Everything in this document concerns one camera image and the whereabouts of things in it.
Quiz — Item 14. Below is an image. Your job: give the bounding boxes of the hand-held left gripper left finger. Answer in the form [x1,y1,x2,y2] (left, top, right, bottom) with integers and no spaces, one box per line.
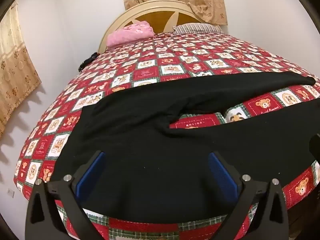
[25,150,105,240]

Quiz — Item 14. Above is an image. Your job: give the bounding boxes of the pink pillow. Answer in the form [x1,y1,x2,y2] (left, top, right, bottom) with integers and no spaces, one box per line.
[107,21,154,48]

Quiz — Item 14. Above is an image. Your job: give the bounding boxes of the striped pillow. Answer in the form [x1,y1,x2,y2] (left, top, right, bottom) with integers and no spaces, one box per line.
[172,22,224,35]

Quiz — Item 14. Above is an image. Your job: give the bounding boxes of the red printed bear blanket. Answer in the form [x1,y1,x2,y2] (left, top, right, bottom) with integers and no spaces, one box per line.
[14,32,320,240]

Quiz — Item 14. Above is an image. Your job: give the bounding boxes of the cream wooden headboard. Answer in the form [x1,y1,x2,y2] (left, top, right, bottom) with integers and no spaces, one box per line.
[98,0,200,54]

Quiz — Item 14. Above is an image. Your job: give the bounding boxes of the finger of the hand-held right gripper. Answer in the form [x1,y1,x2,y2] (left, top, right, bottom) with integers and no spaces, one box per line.
[309,133,320,161]

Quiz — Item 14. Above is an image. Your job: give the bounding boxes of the black pants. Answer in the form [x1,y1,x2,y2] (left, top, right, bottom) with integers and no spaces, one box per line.
[49,71,320,217]

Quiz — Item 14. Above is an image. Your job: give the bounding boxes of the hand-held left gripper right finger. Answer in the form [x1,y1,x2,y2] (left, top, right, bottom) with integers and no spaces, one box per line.
[208,151,292,240]

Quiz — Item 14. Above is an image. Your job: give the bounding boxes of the dark object at bed edge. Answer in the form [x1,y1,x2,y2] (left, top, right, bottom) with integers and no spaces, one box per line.
[78,52,100,72]

